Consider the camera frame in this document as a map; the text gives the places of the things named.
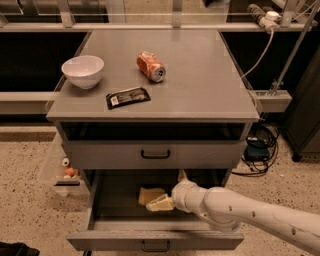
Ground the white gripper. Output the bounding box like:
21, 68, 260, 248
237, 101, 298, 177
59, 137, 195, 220
146, 169, 207, 213

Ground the yellow sponge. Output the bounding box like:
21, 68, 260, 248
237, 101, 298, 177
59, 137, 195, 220
138, 187, 165, 206

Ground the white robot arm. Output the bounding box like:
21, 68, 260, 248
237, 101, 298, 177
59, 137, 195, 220
146, 170, 320, 256

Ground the open grey drawer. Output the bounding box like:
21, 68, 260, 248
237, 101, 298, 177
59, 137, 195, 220
67, 169, 244, 254

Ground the closed grey drawer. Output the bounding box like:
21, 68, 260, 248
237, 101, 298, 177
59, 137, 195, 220
62, 140, 247, 170

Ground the grey drawer cabinet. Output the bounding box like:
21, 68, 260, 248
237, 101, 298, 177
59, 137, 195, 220
47, 30, 259, 186

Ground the black snack packet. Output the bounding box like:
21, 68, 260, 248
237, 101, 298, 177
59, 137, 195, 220
106, 87, 151, 110

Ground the clear plastic bin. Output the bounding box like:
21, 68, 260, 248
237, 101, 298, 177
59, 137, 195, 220
37, 134, 89, 196

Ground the orange soda can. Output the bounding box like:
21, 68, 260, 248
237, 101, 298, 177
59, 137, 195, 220
136, 51, 166, 83

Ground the white bowl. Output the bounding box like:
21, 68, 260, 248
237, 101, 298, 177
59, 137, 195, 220
61, 55, 104, 89

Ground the black bag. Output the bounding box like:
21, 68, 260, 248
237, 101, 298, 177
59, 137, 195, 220
0, 242, 40, 256

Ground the white power strip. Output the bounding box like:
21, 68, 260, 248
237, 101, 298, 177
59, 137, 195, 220
247, 4, 280, 33

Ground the metal railing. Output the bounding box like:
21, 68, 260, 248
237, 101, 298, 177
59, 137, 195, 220
0, 0, 319, 32

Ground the blue box with cables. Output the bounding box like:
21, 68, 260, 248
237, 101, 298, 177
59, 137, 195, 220
232, 122, 280, 177

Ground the white power cable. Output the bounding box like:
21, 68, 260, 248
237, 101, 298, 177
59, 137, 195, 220
241, 28, 276, 80

